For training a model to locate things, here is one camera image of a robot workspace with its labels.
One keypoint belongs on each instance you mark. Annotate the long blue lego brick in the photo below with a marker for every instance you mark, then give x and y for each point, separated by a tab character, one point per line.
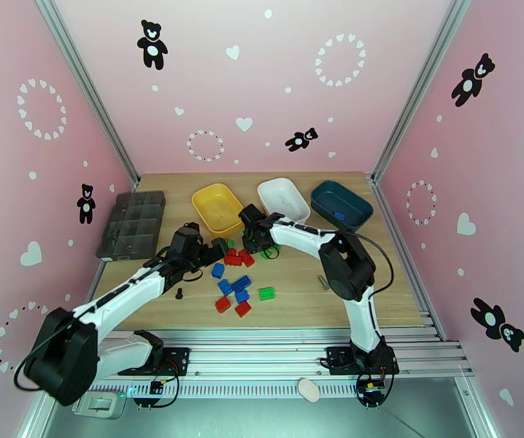
241	282

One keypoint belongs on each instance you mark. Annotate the red lego brick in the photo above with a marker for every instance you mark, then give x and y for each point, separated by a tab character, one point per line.
243	309
233	261
247	258
222	304
231	253

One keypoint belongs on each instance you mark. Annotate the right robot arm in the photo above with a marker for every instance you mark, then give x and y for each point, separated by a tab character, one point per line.
358	322

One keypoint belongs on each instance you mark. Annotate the small green lego brick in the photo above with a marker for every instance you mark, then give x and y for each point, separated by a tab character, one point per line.
265	256

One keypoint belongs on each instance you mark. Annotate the small square green lego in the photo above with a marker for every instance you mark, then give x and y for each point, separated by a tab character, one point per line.
230	243

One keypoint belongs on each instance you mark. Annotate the black screw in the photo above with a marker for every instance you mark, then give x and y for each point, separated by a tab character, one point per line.
179	293

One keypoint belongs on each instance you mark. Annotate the yellow plastic bin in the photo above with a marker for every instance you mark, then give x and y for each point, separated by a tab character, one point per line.
216	206

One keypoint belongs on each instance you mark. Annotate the white plastic bin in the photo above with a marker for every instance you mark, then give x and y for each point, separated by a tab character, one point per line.
285	197

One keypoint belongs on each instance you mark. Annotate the silver bolt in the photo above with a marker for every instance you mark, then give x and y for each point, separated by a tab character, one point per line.
324	282

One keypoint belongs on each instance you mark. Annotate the grey compartment organizer box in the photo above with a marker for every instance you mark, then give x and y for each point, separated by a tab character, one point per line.
129	222

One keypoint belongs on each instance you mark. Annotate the dark teal plastic bin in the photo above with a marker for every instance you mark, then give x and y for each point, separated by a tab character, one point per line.
339	201

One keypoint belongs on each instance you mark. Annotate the beige oval tag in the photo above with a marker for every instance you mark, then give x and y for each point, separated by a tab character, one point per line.
308	390

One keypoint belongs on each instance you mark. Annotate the aluminium rail platform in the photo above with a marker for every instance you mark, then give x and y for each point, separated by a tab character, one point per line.
266	354

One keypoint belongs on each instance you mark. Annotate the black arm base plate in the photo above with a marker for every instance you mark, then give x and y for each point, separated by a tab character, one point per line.
177	359
337	359

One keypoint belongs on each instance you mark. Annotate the black bear wall sticker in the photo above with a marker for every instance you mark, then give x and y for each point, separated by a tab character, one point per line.
298	141
86	213
494	320
152	51
472	83

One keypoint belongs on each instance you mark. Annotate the aluminium frame post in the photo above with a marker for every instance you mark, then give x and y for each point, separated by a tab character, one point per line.
420	85
88	85

